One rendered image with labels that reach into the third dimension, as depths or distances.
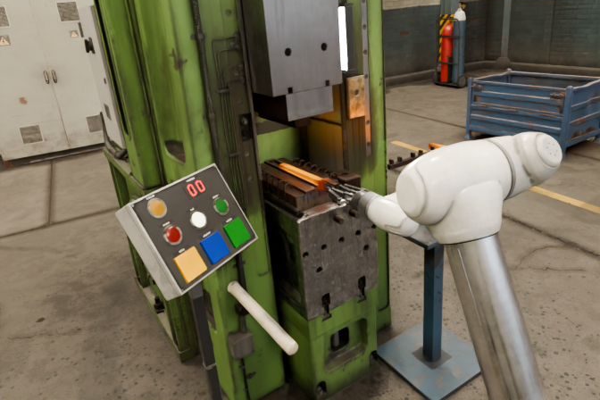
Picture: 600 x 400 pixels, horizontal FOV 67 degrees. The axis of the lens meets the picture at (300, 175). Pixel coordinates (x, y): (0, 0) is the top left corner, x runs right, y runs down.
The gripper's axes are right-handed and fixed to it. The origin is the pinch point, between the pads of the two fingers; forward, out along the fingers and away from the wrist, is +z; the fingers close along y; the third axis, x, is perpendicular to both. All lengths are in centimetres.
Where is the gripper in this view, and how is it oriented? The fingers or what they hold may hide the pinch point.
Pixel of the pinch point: (330, 186)
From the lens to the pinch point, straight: 170.2
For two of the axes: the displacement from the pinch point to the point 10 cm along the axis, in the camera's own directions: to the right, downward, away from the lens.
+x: -0.7, -9.3, -3.6
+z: -5.5, -2.7, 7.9
